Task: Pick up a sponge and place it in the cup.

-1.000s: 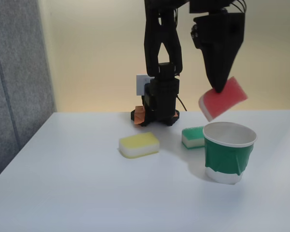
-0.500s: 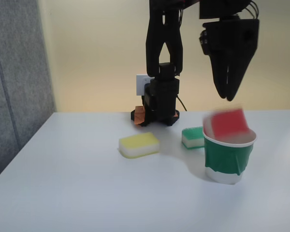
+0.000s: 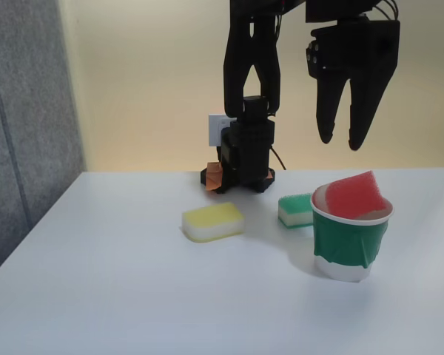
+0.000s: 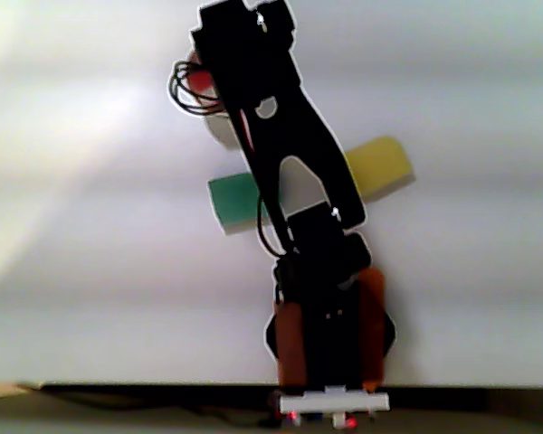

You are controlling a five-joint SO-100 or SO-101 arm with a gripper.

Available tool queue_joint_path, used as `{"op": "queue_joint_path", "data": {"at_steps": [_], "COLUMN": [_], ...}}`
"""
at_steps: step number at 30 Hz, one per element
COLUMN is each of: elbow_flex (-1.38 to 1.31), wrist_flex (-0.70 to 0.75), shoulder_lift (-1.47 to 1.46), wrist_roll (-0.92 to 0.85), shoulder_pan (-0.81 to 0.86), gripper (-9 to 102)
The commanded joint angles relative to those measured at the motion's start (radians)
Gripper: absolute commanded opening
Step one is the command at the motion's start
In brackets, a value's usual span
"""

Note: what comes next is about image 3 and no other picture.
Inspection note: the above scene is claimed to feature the red sponge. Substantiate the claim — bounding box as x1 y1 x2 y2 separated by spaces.
323 169 391 219

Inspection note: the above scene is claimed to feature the green sponge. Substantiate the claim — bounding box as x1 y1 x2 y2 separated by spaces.
277 192 315 231

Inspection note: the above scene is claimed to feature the yellow sponge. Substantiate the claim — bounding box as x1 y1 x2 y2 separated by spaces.
181 201 246 244

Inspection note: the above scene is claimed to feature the white paper cup green band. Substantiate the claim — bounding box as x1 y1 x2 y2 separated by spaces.
309 183 395 284

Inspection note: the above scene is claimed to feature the grey felt partition panel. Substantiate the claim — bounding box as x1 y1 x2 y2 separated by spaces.
0 0 87 284

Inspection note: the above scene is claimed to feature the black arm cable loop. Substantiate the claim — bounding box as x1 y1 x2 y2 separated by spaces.
371 0 399 21

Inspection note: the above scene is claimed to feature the black power cable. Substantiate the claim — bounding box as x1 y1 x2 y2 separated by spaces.
269 146 287 172

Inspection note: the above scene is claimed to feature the white wall socket plate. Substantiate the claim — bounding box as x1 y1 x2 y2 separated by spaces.
208 113 233 146

